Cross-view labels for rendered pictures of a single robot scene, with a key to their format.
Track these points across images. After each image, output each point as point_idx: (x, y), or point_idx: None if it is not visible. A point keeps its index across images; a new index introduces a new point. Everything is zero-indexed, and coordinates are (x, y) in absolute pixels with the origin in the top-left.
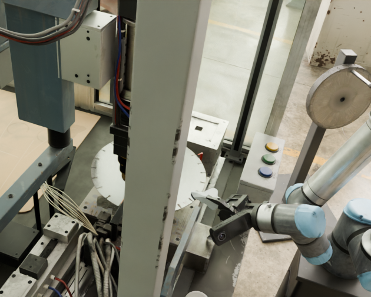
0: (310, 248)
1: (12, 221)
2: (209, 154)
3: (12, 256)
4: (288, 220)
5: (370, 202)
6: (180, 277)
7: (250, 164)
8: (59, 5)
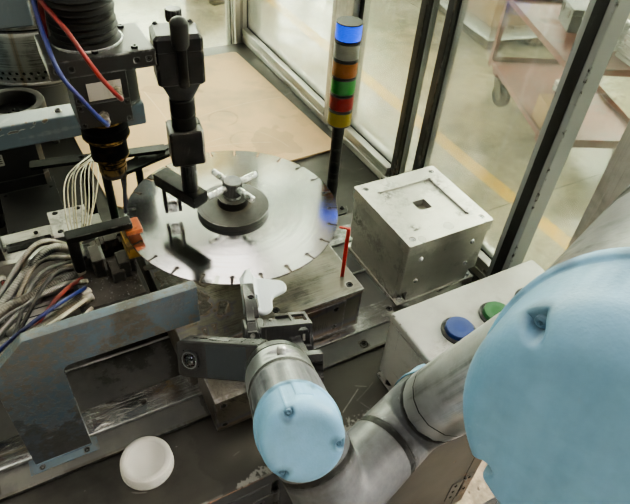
0: (293, 500)
1: (59, 196)
2: (401, 252)
3: (7, 231)
4: (258, 394)
5: None
6: (175, 407)
7: (445, 302)
8: None
